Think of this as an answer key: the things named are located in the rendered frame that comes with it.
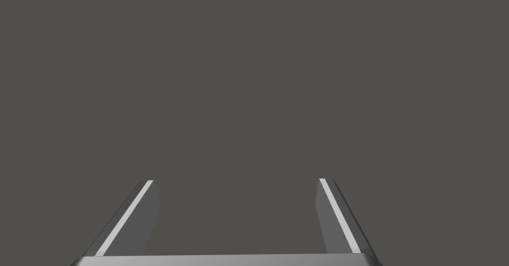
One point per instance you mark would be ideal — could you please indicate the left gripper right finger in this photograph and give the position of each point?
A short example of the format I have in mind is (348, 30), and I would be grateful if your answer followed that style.
(338, 226)

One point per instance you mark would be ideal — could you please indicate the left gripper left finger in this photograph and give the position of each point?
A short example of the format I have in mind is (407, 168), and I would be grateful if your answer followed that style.
(133, 226)

